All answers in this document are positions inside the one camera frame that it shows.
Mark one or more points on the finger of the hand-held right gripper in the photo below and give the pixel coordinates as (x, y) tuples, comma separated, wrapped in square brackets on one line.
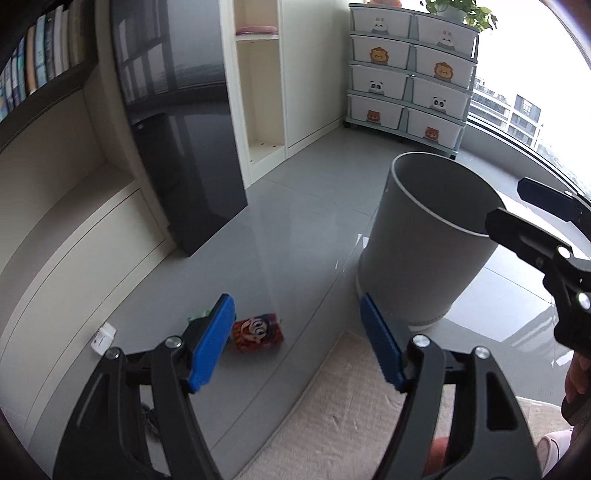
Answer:
[(521, 237), (545, 196)]

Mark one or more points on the green packet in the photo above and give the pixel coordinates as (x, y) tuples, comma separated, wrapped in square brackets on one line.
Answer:
[(198, 318)]

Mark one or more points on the white low cabinet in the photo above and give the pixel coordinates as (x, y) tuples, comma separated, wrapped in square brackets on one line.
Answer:
[(69, 258)]

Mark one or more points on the pink plush toy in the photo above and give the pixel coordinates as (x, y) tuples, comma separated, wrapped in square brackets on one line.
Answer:
[(385, 2)]

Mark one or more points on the window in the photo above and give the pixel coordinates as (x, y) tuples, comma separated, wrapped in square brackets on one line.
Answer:
[(508, 110)]

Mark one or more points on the white plastic bottle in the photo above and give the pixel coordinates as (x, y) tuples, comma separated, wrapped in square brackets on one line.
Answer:
[(102, 340)]

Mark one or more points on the green potted plant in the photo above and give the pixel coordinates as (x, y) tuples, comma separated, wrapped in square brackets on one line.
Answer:
[(461, 9)]

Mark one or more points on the row of colourful books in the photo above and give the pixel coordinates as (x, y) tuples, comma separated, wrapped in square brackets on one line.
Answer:
[(41, 55)]

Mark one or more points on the pink folded cloth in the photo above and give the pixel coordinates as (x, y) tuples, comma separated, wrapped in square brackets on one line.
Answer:
[(256, 30)]

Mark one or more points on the animal print drawer cabinet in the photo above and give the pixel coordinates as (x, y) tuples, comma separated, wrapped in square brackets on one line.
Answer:
[(392, 83)]

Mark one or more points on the person's right leg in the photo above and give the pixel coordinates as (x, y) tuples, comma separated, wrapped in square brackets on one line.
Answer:
[(438, 457)]

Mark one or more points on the grey round bin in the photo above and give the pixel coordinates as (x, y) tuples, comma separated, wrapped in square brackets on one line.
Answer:
[(415, 244)]

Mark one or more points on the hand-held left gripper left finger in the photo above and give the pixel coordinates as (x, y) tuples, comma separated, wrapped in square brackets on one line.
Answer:
[(210, 341)]

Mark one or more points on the dark glossy cabinet door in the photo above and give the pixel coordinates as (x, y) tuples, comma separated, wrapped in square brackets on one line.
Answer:
[(194, 161)]

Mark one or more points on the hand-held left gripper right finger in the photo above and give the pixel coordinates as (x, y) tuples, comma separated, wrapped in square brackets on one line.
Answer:
[(381, 341)]

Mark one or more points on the white open shelf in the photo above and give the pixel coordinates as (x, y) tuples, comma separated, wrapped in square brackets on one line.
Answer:
[(263, 92)]

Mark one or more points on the red cartoon drink can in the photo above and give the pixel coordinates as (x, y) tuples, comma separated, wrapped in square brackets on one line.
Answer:
[(256, 332)]

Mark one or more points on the person's right hand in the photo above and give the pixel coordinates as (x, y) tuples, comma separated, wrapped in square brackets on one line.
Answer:
[(581, 378)]

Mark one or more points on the cream rug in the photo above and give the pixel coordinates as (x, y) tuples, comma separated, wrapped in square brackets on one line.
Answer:
[(332, 415)]

